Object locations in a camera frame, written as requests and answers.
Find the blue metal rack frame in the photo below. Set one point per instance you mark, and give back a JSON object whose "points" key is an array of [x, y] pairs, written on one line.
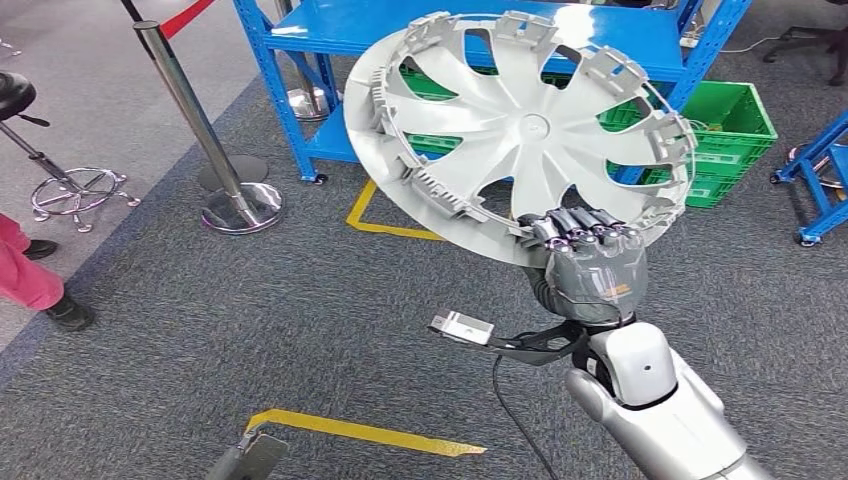
{"points": [[818, 205]]}

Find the yellow floor tape marking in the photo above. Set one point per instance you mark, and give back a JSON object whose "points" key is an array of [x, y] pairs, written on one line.
{"points": [[361, 212], [364, 432]]}

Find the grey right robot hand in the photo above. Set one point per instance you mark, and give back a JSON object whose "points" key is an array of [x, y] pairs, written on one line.
{"points": [[596, 278]]}

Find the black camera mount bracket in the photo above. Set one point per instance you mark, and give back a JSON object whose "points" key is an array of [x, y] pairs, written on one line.
{"points": [[543, 341]]}

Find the grey plastic wheel cover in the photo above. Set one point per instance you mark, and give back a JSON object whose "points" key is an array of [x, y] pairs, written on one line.
{"points": [[530, 126]]}

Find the red barrier belt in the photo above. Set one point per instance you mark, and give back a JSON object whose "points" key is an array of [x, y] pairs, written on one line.
{"points": [[189, 14]]}

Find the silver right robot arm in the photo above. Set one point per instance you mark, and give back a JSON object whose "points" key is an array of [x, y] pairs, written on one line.
{"points": [[662, 417]]}

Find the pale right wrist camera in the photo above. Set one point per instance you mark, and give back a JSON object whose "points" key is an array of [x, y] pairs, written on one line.
{"points": [[464, 328]]}

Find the black stool chrome base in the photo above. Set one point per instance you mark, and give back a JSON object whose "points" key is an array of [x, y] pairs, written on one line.
{"points": [[13, 93]]}

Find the person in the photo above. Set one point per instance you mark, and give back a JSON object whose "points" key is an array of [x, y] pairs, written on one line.
{"points": [[26, 278]]}

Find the black office chair base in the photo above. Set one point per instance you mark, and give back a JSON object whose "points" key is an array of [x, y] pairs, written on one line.
{"points": [[802, 40]]}

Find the chrome stanchion post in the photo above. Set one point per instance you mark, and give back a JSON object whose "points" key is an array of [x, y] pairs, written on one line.
{"points": [[308, 99], [199, 126]]}

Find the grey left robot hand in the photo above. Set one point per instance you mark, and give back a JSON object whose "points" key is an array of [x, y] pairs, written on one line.
{"points": [[265, 457]]}

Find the blue metal shelf rack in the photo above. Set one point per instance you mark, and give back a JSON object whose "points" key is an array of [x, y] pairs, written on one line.
{"points": [[344, 26]]}

